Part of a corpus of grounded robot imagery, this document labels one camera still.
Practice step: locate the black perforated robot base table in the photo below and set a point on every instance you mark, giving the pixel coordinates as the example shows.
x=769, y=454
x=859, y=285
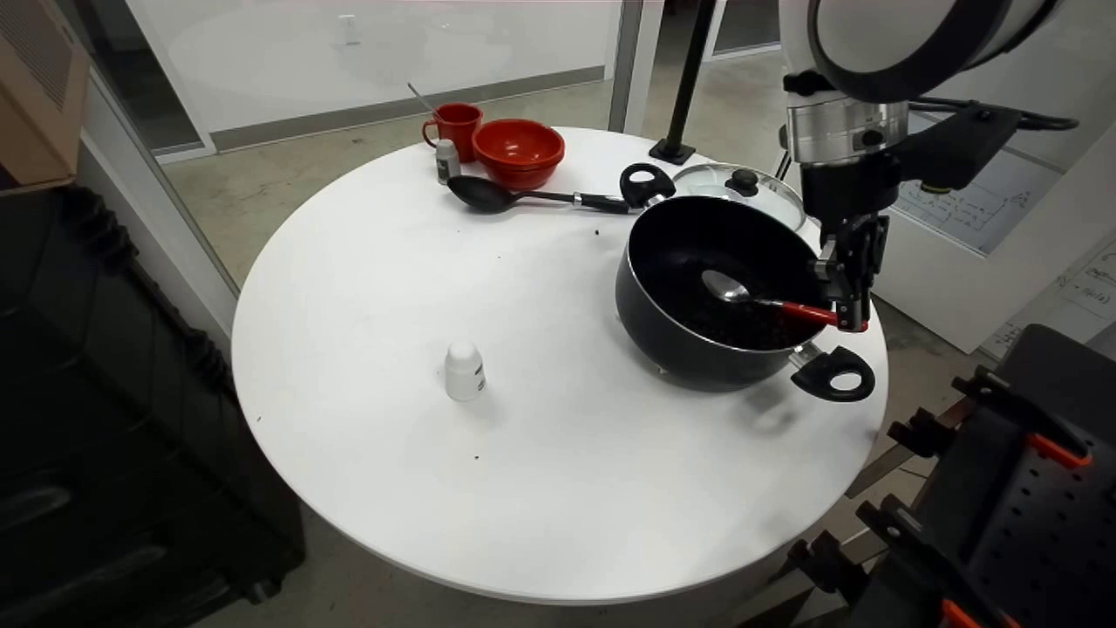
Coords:
x=1017, y=523

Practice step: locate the red bowl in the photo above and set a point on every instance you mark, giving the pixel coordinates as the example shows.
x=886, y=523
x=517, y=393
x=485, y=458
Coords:
x=517, y=150

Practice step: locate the round white table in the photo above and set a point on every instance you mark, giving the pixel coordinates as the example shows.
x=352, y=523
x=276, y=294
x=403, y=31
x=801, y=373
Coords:
x=579, y=475

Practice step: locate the black tripod stand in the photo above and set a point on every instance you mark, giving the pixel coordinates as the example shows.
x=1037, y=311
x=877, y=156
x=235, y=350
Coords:
x=671, y=147

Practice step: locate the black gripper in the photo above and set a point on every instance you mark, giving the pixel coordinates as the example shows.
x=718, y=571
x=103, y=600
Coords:
x=851, y=243

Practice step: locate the glass pot lid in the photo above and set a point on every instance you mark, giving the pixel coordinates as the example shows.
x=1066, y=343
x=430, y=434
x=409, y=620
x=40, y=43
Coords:
x=739, y=187

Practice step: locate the black cooking pot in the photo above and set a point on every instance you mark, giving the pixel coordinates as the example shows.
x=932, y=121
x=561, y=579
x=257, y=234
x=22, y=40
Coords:
x=697, y=338

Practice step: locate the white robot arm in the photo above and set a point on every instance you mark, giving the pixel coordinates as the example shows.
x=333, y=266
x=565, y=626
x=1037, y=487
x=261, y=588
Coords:
x=861, y=116

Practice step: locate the red handled metal spoon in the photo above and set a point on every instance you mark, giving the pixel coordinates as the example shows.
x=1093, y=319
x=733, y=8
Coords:
x=731, y=290

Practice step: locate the red mug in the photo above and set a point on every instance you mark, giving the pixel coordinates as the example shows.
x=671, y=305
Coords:
x=453, y=124

